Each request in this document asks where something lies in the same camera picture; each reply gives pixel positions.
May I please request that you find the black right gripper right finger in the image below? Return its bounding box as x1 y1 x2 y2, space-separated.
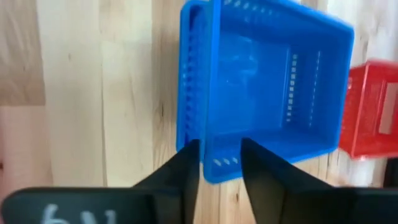
240 138 356 224

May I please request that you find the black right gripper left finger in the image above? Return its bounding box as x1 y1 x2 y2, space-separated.
132 139 201 224

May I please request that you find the blue plastic basket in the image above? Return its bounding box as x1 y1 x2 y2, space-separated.
200 0 356 185
175 0 208 162

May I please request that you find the red plastic basket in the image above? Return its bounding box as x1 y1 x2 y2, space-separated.
338 60 398 161

